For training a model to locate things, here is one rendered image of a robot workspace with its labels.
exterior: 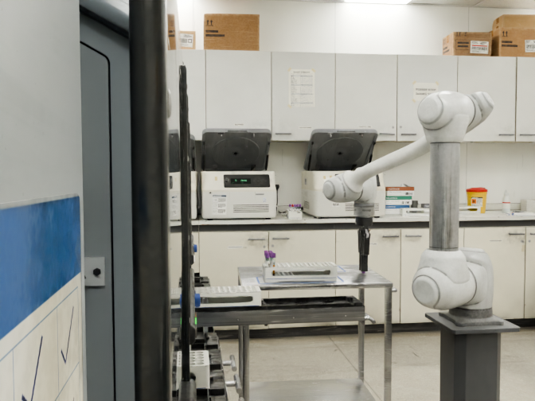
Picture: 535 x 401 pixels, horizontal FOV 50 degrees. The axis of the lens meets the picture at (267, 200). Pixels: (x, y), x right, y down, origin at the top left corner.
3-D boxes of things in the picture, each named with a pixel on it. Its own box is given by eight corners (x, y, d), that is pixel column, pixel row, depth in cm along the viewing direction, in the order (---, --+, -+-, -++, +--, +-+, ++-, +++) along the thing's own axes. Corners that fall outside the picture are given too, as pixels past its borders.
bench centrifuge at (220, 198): (201, 220, 421) (201, 126, 417) (200, 214, 483) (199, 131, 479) (277, 219, 429) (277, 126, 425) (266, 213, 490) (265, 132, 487)
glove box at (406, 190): (387, 196, 480) (387, 184, 480) (382, 195, 493) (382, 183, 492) (415, 196, 483) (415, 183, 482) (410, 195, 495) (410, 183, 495)
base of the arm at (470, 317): (476, 310, 232) (476, 297, 232) (505, 325, 210) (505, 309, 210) (432, 312, 230) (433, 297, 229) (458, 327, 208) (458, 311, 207)
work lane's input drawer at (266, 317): (160, 335, 186) (159, 308, 186) (162, 324, 200) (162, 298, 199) (377, 326, 195) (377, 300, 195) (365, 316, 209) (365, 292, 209)
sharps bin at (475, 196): (471, 213, 479) (471, 187, 478) (462, 212, 496) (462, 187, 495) (491, 213, 481) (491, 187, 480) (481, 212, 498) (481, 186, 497)
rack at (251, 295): (171, 313, 188) (170, 293, 188) (172, 305, 198) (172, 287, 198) (261, 309, 192) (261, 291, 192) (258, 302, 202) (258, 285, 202)
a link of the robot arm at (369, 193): (361, 201, 256) (342, 203, 247) (362, 167, 255) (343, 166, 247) (381, 203, 248) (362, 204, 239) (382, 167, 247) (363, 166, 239)
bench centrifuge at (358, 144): (315, 219, 432) (315, 126, 429) (300, 212, 494) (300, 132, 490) (387, 218, 439) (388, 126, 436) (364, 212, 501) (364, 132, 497)
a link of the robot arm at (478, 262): (501, 305, 217) (502, 247, 216) (477, 313, 205) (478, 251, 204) (461, 297, 229) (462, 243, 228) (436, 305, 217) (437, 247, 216)
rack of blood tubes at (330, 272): (263, 282, 229) (263, 266, 229) (262, 278, 239) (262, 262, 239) (337, 281, 232) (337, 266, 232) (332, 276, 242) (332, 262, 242)
